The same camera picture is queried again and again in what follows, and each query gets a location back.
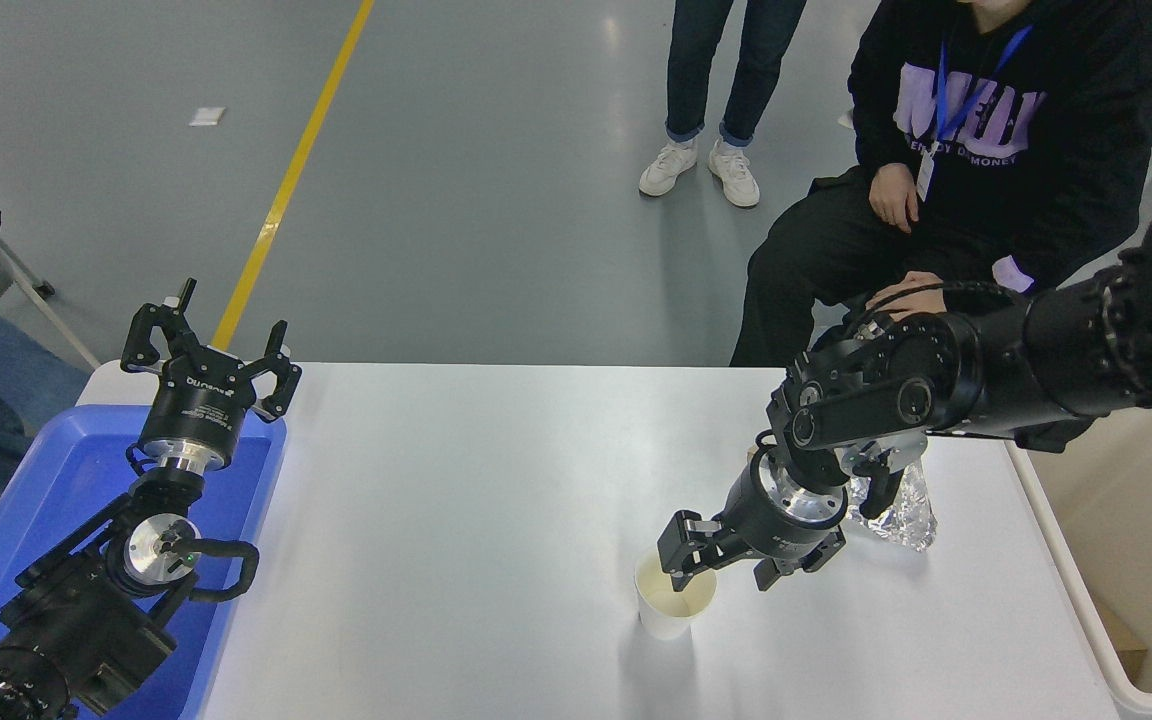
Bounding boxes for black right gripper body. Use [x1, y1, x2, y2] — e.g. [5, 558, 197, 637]
[708, 452, 847, 573]

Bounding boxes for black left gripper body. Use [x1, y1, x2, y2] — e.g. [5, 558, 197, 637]
[139, 353, 257, 471]

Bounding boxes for white paper cup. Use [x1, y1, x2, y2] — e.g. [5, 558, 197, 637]
[633, 548, 717, 641]

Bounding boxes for person's left hand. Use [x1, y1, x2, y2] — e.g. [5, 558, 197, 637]
[866, 272, 947, 323]

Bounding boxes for person's right hand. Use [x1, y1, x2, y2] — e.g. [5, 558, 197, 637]
[868, 163, 922, 234]

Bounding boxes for blue plastic tray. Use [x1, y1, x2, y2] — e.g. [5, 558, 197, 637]
[0, 405, 287, 720]

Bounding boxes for grey metal chair frame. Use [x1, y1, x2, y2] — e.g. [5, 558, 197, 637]
[0, 240, 102, 371]

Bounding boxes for blue lanyard with badge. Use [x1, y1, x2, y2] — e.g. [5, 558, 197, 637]
[916, 22, 1035, 201]

